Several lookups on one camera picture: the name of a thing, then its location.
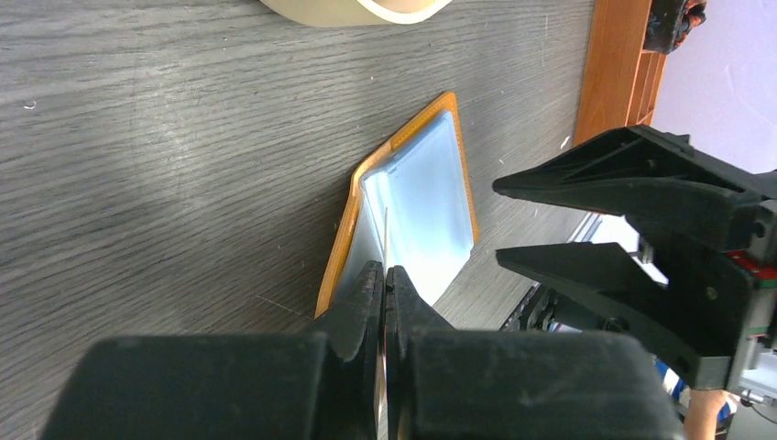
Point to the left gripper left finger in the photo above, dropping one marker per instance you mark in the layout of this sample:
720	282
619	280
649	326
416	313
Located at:
319	383

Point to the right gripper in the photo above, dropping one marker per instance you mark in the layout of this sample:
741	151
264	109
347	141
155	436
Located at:
711	230

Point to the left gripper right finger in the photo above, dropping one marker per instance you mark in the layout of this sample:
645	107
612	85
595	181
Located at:
445	383

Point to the orange leather card holder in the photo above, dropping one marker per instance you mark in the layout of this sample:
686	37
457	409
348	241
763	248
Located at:
409	204

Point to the orange compartment organizer box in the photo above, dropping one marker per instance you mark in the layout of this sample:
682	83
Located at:
621	79

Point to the person in striped shirt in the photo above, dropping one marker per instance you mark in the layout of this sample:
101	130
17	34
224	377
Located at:
705	414

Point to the beige oval tray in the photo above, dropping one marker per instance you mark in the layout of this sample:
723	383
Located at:
353	13

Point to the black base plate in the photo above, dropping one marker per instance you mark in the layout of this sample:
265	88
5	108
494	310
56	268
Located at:
546	310

